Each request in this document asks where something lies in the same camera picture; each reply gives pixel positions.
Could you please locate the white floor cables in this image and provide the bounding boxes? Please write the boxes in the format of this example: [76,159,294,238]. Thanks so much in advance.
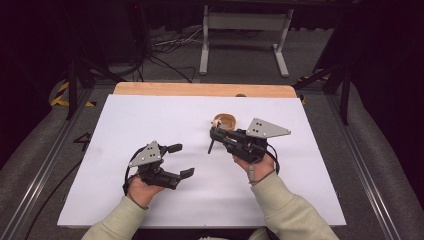
[150,26,205,48]

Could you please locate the person's right hand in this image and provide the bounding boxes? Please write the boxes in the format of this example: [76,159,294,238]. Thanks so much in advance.
[232,152,277,185]

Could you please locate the black pen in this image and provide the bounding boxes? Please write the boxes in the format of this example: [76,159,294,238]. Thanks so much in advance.
[207,120,223,156]

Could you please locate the thin black floor cable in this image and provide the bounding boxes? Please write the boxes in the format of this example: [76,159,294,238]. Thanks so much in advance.
[23,159,84,240]

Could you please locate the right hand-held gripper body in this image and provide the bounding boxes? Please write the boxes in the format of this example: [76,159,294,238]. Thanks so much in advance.
[218,117,292,165]

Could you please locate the person's left hand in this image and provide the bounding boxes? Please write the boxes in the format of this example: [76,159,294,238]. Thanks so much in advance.
[127,170,167,210]

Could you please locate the aluminium floor rail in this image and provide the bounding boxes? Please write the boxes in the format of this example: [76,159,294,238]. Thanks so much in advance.
[324,93,403,240]
[0,89,95,240]

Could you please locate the small brown round object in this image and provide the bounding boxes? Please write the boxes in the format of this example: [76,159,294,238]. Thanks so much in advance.
[211,112,239,132]

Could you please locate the black tripod stand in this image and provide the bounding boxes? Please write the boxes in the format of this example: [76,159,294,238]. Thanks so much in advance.
[292,62,352,127]
[64,55,128,122]

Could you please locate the white table cover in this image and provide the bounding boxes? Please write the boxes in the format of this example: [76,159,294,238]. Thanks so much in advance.
[57,93,347,229]

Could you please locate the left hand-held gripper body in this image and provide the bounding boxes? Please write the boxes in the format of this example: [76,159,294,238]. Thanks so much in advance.
[128,140,183,191]

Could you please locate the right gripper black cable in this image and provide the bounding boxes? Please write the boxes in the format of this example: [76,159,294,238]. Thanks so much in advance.
[247,142,281,187]

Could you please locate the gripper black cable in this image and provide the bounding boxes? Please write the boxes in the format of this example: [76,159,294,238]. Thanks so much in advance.
[121,150,150,211]
[247,142,281,187]

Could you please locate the yellow black floor tape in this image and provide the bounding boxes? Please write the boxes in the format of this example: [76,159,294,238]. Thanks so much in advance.
[49,81,98,109]

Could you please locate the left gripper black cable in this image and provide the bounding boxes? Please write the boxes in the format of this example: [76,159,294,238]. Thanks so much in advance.
[121,150,150,211]

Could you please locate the grey metal stand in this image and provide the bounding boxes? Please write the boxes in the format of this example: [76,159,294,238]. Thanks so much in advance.
[198,4,295,79]

